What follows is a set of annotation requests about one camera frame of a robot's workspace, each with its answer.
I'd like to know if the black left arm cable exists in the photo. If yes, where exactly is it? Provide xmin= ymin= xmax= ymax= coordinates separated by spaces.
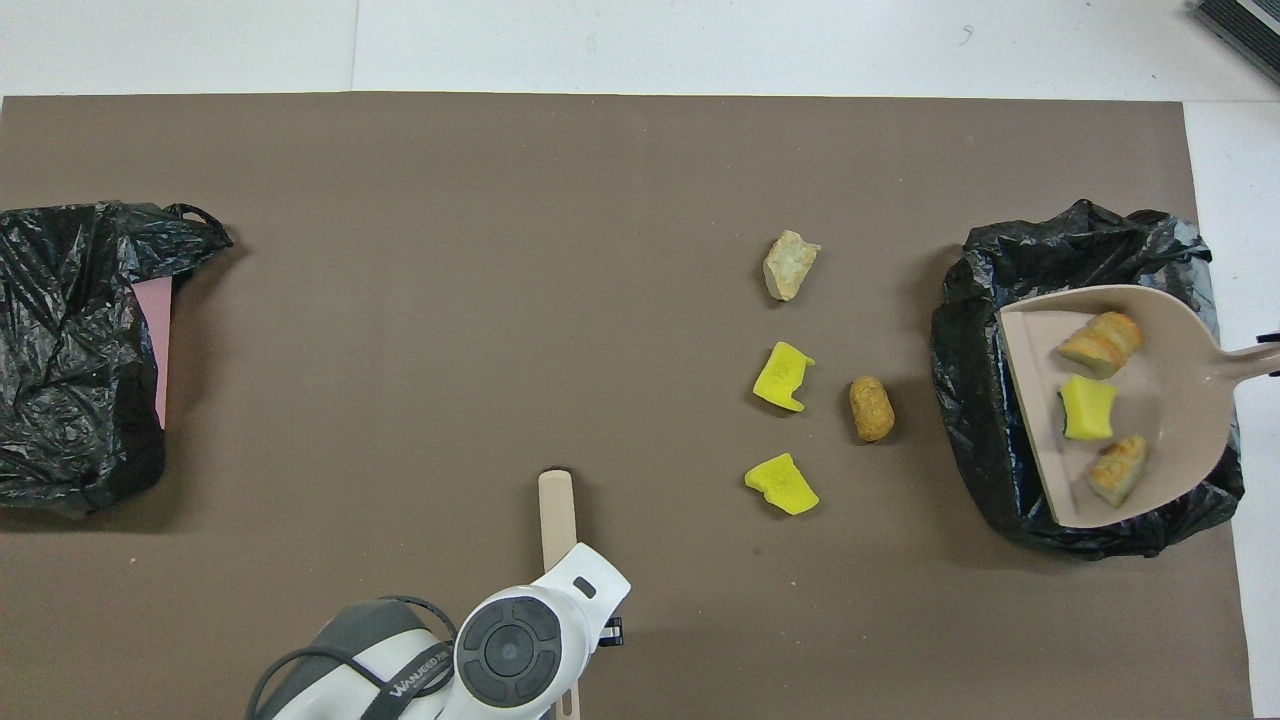
xmin=247 ymin=595 xmax=461 ymax=720

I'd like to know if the orange striped foam chunk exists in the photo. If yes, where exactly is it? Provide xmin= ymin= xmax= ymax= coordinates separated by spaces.
xmin=1057 ymin=311 xmax=1143 ymax=380

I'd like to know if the brown potato-shaped foam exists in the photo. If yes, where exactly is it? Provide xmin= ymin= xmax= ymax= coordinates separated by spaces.
xmin=850 ymin=375 xmax=896 ymax=443

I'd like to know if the pink plastic bin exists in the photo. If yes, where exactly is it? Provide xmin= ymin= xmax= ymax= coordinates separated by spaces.
xmin=132 ymin=278 xmax=173 ymax=431

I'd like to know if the pale green foam chunk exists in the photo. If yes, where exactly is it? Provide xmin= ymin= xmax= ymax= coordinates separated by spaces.
xmin=1087 ymin=434 xmax=1149 ymax=508

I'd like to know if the brown table mat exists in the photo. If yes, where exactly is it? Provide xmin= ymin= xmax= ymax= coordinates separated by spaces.
xmin=0 ymin=92 xmax=1256 ymax=720

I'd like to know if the beige hand brush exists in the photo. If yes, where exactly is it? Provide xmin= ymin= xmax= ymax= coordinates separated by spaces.
xmin=538 ymin=469 xmax=581 ymax=720

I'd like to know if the dark grey ribbed device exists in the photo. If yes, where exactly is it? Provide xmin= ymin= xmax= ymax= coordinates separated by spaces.
xmin=1192 ymin=0 xmax=1280 ymax=86

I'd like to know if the beige plastic dustpan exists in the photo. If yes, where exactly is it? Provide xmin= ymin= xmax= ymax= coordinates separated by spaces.
xmin=997 ymin=285 xmax=1280 ymax=528

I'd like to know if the black plastic trash bag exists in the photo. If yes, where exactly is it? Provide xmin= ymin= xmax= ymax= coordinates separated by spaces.
xmin=0 ymin=201 xmax=235 ymax=517
xmin=931 ymin=199 xmax=1246 ymax=561

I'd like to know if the yellow sponge piece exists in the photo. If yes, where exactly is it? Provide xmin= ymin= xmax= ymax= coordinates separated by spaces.
xmin=744 ymin=453 xmax=820 ymax=516
xmin=1059 ymin=375 xmax=1118 ymax=442
xmin=752 ymin=341 xmax=816 ymax=413

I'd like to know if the pale beige foam chunk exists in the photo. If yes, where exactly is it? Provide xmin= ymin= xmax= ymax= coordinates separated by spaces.
xmin=762 ymin=230 xmax=822 ymax=302

